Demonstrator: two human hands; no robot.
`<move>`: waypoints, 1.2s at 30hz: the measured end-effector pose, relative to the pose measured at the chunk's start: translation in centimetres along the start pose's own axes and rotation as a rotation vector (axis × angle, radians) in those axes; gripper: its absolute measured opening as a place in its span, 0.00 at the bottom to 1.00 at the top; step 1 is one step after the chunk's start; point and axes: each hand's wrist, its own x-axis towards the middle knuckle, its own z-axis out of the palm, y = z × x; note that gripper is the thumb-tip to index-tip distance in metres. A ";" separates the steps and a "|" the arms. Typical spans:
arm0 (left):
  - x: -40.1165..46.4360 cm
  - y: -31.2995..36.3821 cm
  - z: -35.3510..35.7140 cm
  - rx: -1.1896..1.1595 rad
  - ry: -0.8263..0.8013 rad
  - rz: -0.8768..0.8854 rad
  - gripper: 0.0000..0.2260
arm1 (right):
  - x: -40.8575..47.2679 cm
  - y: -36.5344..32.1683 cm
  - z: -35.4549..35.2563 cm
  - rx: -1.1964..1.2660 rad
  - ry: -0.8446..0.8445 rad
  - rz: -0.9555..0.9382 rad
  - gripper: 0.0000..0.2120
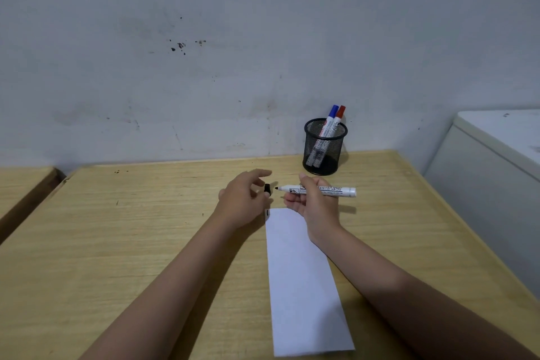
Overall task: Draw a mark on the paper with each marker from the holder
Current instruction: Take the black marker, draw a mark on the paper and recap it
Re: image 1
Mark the person's right hand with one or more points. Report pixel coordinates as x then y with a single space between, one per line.
320 212

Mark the person's left hand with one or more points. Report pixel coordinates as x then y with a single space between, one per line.
238 203

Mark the black marker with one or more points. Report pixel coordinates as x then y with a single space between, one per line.
345 192

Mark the black marker cap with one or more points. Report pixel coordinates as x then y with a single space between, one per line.
267 189

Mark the black mesh pen holder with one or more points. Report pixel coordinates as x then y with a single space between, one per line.
333 157

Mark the white paper strip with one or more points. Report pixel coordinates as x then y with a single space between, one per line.
303 288

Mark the red marker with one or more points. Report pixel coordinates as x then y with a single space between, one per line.
340 113

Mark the blue marker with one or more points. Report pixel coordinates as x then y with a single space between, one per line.
333 111

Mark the person's right forearm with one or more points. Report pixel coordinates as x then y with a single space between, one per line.
401 300

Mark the person's left forearm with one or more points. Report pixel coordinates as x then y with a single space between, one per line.
177 288

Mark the white cabinet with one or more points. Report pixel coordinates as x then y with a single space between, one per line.
485 186

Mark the light wooden table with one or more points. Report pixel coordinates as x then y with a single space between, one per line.
19 189

